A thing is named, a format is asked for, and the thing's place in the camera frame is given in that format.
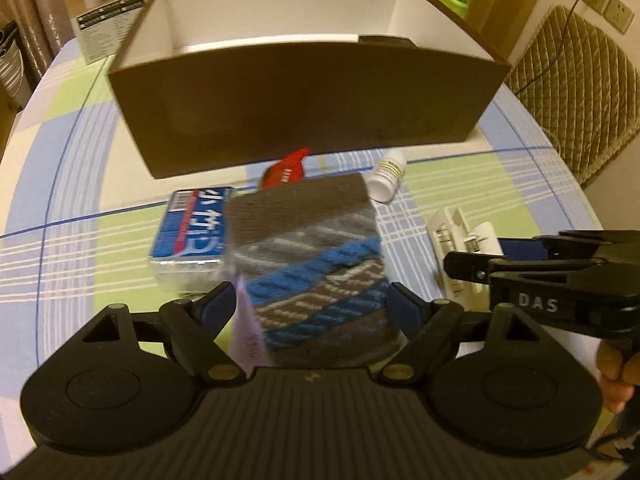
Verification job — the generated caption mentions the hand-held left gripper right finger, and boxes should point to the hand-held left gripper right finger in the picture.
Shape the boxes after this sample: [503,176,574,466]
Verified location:
[380,282,547,387]

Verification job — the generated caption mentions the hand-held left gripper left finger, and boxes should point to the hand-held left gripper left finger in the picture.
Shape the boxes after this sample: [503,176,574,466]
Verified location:
[80,280,251,387]

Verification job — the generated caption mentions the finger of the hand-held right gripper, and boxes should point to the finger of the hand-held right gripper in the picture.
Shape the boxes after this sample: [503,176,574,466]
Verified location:
[499,230,640,261]
[444,251,608,286]

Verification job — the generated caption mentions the purple tube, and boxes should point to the purple tube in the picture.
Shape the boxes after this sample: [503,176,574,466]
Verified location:
[231,275,273,376]

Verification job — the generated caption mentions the blue tissue pack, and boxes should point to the blue tissue pack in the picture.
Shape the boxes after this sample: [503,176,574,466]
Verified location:
[150,185,238,293]

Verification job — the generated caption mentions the striped knit pouch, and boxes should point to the striped knit pouch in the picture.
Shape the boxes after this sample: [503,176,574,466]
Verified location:
[227,172,408,368]

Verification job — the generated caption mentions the white pill bottle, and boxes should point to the white pill bottle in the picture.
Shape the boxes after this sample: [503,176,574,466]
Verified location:
[367,150,407,203]

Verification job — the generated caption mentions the brown cardboard box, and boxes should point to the brown cardboard box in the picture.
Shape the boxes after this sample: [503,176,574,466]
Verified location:
[107,0,513,181]

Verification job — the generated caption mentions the person's right hand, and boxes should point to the person's right hand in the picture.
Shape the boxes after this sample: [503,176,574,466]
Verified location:
[596,342,637,414]

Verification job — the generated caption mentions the red packet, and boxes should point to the red packet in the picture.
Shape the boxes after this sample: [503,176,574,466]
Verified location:
[260,147,311,191]

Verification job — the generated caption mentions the quilted chair cushion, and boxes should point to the quilted chair cushion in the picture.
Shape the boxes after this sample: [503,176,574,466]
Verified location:
[502,5,640,191]

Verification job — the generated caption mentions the black product box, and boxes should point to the black product box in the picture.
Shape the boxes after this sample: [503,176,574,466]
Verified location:
[357,34,416,49]

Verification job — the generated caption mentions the white and brown product box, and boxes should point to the white and brown product box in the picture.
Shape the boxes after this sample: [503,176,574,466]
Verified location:
[57,0,153,66]

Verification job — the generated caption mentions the dark striped object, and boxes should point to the dark striped object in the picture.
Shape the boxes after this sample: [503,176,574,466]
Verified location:
[0,20,33,111]

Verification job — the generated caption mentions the brown curtain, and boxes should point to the brown curtain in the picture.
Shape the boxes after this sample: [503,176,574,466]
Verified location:
[0,0,73,91]

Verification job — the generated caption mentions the black power cable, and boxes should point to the black power cable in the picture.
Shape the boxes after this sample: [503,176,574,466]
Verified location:
[512,0,597,97]

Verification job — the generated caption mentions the white wall socket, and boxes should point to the white wall socket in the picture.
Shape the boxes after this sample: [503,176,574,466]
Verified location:
[602,0,635,34]

